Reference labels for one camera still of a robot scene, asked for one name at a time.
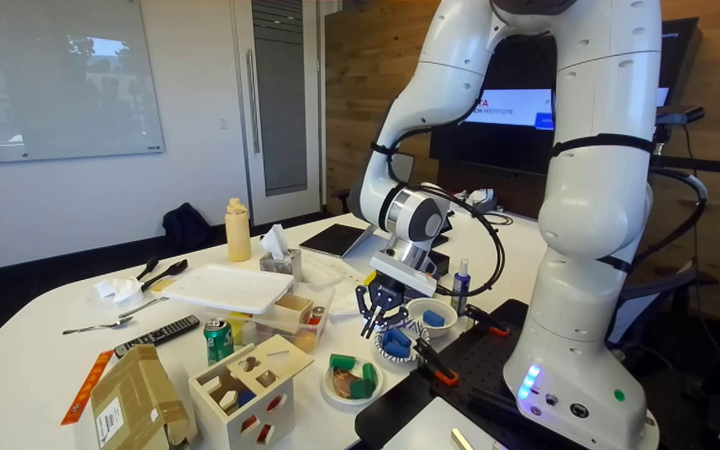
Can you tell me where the blue patterned paper bowl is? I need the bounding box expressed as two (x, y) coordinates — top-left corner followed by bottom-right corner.
(371, 323), (429, 371)

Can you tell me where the wooden shape sorter box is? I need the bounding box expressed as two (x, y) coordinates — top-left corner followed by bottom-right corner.
(186, 333), (318, 450)

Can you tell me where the grey tissue box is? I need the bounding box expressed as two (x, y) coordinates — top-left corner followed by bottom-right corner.
(256, 223), (305, 281)

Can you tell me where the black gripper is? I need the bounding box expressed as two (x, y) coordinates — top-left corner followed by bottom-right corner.
(353, 280), (413, 340)

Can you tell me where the deep white bowl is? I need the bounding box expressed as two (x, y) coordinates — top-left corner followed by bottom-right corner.
(404, 298), (459, 340)

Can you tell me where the brown giraffe pattern block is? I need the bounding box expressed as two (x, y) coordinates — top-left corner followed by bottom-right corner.
(330, 369), (356, 400)

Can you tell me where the silver metal spoon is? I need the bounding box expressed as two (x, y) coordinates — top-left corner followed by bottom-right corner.
(118, 295), (169, 319)

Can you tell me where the blue office chair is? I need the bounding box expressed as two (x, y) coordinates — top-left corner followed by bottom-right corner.
(605, 165), (720, 351)

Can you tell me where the white paper sheet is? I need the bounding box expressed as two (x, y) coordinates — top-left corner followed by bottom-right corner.
(381, 395), (506, 450)

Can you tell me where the black plastic utensil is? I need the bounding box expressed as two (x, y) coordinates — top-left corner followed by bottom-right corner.
(140, 258), (189, 295)
(131, 254), (161, 281)

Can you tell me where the brown cardboard box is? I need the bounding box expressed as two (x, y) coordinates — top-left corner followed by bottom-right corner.
(73, 344), (196, 450)

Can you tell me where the black remote control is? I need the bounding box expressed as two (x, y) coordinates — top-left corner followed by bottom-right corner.
(110, 311), (203, 360)

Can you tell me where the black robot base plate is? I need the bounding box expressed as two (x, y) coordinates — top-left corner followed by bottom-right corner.
(353, 298), (654, 450)

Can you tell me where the orange ruler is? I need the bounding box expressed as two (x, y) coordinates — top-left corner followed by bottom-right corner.
(60, 348), (118, 429)

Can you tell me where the black box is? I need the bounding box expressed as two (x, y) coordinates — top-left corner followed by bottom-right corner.
(419, 248), (451, 281)

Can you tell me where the crumpled white plastic wrap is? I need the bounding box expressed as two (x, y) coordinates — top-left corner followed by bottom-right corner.
(93, 275), (141, 308)

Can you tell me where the black backpack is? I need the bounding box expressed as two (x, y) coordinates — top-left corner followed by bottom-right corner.
(160, 199), (214, 250)

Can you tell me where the small blue spray bottle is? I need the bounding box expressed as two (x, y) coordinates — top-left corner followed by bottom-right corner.
(450, 259), (471, 311)

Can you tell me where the green cylinder block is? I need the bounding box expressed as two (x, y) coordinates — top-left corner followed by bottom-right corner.
(328, 351), (356, 375)

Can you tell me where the yellow squeeze bottle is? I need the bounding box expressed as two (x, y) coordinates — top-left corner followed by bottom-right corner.
(223, 194), (255, 265)

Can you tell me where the wall whiteboard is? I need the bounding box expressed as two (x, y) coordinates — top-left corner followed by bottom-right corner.
(0, 0), (166, 169)

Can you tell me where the green prism block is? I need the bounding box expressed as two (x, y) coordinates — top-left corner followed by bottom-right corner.
(348, 360), (379, 400)

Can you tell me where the black TV monitor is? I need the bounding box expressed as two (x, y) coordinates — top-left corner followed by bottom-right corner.
(429, 15), (705, 171)

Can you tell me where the white rectangular tray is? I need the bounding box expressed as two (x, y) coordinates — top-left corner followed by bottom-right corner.
(160, 263), (298, 316)

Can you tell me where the silver laptop black keyboard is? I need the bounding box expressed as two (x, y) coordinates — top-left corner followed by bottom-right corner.
(298, 219), (393, 263)

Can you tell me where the silver metal fork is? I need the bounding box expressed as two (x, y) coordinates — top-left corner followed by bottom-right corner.
(60, 311), (134, 338)

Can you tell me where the white door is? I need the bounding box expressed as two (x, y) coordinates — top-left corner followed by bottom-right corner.
(233, 0), (328, 226)

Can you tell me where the black clamp orange tip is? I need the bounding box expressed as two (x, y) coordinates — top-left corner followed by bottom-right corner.
(413, 335), (461, 389)
(459, 303), (514, 340)

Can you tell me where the grey chair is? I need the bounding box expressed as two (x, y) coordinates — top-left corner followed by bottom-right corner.
(388, 150), (416, 186)

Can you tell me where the small wooden tray box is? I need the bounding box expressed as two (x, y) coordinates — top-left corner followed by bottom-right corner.
(255, 293), (330, 351)

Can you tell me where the green drink can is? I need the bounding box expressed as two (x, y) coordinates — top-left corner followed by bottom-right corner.
(203, 316), (238, 368)

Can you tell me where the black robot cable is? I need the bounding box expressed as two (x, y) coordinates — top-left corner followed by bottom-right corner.
(419, 183), (510, 300)

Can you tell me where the shallow white bowl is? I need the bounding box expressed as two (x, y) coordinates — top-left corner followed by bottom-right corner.
(320, 351), (385, 409)

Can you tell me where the blue cylinder block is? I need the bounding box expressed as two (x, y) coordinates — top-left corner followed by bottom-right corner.
(379, 325), (414, 360)

